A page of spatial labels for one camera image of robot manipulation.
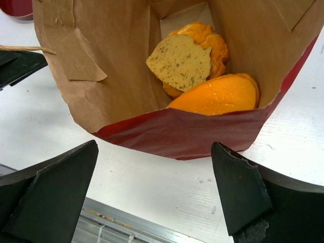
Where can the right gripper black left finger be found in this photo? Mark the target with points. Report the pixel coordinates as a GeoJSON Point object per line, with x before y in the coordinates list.
{"type": "Point", "coordinates": [42, 203]}

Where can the orange ring doughnut bread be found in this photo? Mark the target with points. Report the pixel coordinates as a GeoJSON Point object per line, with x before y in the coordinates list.
{"type": "Point", "coordinates": [204, 36]}

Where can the tan sliced bread piece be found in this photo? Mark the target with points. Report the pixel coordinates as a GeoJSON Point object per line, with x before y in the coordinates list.
{"type": "Point", "coordinates": [179, 62]}

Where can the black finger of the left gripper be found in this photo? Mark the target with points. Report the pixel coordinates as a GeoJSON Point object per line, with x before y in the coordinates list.
{"type": "Point", "coordinates": [18, 65]}

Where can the aluminium rail frame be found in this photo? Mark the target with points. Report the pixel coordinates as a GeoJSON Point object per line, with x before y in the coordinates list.
{"type": "Point", "coordinates": [102, 223]}

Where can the red round plate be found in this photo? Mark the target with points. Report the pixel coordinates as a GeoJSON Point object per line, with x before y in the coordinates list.
{"type": "Point", "coordinates": [18, 9]}

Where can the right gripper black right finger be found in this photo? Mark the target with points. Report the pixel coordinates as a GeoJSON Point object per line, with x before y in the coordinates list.
{"type": "Point", "coordinates": [262, 205]}

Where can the red and brown paper bag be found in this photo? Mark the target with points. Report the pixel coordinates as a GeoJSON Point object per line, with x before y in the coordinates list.
{"type": "Point", "coordinates": [97, 51]}

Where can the white round bread roll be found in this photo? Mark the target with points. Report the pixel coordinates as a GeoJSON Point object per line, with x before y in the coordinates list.
{"type": "Point", "coordinates": [220, 95]}

